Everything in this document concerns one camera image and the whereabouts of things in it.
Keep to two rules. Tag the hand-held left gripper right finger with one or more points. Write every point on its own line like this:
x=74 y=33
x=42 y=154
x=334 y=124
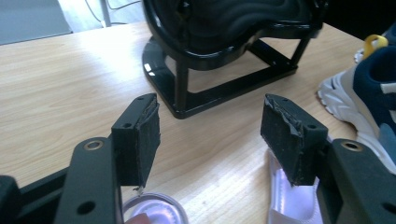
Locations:
x=289 y=140

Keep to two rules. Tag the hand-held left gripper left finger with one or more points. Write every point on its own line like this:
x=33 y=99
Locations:
x=137 y=146

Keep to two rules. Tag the red and black shoe rack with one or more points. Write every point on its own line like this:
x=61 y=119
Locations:
x=218 y=31

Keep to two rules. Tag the white metal stand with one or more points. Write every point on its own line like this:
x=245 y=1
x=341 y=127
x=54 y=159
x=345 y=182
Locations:
x=106 y=14

